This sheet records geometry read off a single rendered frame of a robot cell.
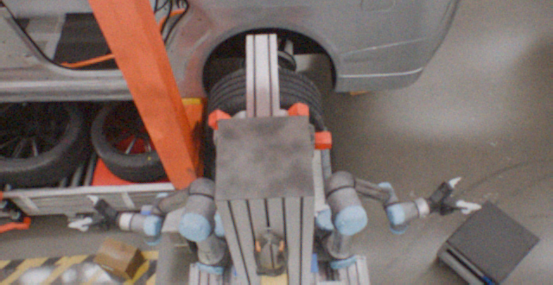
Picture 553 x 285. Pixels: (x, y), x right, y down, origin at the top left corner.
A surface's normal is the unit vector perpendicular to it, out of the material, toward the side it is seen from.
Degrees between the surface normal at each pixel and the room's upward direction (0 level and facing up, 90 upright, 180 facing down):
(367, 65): 90
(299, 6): 90
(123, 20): 90
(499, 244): 0
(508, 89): 0
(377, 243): 0
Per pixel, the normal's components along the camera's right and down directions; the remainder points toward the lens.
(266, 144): -0.04, -0.57
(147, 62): 0.02, 0.82
